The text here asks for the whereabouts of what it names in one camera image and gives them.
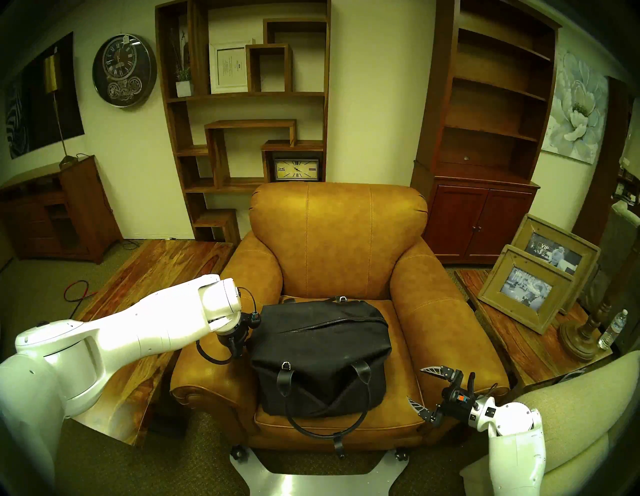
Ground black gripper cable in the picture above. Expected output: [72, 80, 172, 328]
[195, 286, 261, 366]
[467, 371, 501, 401]

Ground small potted plant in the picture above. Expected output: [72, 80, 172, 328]
[172, 30, 195, 98]

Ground white flower painting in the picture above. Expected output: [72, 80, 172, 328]
[541, 47, 610, 165]

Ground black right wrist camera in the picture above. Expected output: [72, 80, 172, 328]
[445, 387, 476, 413]

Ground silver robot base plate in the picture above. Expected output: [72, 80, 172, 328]
[230, 447, 411, 496]

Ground striped wood coffee table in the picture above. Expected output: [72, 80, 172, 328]
[70, 239, 235, 448]

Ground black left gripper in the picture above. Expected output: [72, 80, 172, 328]
[220, 312, 261, 358]

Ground large rustic wooden picture frame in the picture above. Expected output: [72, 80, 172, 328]
[511, 214, 602, 316]

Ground grey upholstered chair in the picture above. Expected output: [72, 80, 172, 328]
[595, 200, 640, 311]

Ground small rustic wooden picture frame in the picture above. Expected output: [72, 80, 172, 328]
[477, 244, 576, 335]

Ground cherry wood bookcase cabinet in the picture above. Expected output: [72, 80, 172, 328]
[410, 0, 562, 266]

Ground dark zebra wall art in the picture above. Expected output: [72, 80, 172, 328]
[4, 32, 86, 160]

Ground black zipper fabric bag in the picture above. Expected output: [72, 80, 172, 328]
[248, 296, 393, 458]

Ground rectangular mantel clock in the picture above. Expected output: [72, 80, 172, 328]
[272, 158, 321, 182]

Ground cream fabric armchair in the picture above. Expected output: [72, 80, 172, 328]
[459, 350, 640, 496]

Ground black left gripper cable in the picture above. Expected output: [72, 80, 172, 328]
[195, 286, 261, 366]

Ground open wooden shelf unit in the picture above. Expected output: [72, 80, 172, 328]
[155, 0, 332, 247]

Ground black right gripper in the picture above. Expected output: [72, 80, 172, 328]
[406, 366, 488, 426]

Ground round black wall clock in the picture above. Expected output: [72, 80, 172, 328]
[92, 33, 158, 108]

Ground red floor cable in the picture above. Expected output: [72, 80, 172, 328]
[63, 280, 98, 303]

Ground white framed certificate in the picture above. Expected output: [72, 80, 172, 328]
[209, 42, 251, 95]

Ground tan leather armchair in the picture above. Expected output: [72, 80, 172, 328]
[170, 181, 511, 453]

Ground dark wooden sideboard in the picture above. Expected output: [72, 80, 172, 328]
[0, 155, 124, 265]

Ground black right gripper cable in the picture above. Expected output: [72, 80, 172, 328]
[467, 371, 501, 401]

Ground clear plastic water bottle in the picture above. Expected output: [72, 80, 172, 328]
[598, 309, 629, 351]

